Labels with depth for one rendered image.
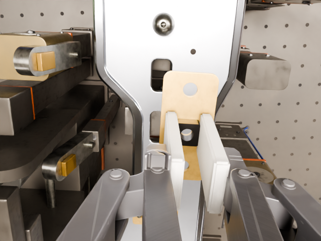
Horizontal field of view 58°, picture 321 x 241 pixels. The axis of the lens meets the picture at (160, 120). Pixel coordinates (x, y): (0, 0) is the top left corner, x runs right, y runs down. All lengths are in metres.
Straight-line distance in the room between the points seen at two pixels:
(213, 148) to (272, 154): 0.74
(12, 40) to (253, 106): 0.60
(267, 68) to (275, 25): 0.32
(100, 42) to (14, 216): 0.26
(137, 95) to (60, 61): 0.13
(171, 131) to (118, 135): 0.66
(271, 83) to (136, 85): 0.22
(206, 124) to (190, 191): 0.36
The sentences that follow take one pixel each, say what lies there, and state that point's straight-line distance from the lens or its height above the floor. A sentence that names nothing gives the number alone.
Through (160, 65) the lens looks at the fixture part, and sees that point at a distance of 0.54.
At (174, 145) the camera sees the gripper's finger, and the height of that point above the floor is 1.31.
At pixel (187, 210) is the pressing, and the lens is 0.56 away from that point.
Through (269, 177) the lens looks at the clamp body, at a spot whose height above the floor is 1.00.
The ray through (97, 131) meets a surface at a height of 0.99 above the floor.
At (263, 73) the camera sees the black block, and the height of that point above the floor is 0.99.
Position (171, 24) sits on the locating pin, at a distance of 0.41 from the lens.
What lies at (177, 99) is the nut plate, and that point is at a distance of 0.20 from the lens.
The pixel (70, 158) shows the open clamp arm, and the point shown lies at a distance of 0.44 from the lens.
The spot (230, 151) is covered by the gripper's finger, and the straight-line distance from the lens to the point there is 0.17.
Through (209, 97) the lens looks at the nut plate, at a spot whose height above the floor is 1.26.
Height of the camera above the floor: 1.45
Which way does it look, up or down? 71 degrees down
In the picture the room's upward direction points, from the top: 177 degrees counter-clockwise
